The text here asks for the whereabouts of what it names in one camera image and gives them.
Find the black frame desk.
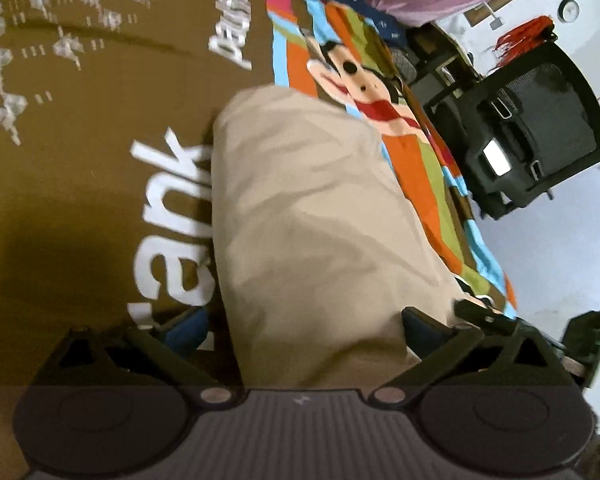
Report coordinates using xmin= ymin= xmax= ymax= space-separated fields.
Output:
xmin=407 ymin=22 xmax=483 ymax=111

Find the beige zip jacket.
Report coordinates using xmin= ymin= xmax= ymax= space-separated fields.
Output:
xmin=211 ymin=85 xmax=462 ymax=392

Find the colourful printed bed sheet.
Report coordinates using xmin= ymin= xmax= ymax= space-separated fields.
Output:
xmin=0 ymin=0 xmax=519 ymax=480

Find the black mesh office chair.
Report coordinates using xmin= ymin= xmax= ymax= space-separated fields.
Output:
xmin=422 ymin=42 xmax=600 ymax=221

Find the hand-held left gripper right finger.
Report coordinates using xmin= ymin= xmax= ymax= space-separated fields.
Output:
xmin=370 ymin=306 xmax=573 ymax=407

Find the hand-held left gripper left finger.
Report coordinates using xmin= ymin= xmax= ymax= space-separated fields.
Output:
xmin=42 ymin=309 xmax=237 ymax=407

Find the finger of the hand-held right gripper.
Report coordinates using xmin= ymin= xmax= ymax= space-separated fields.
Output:
xmin=454 ymin=299 xmax=519 ymax=335

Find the grey patterned bag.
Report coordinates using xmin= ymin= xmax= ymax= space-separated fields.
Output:
xmin=392 ymin=50 xmax=417 ymax=82

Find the red hanging ornament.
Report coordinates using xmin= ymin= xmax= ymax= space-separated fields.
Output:
xmin=495 ymin=16 xmax=558 ymax=63

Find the dark blue bag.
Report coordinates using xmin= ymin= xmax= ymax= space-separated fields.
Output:
xmin=305 ymin=0 xmax=409 ymax=51

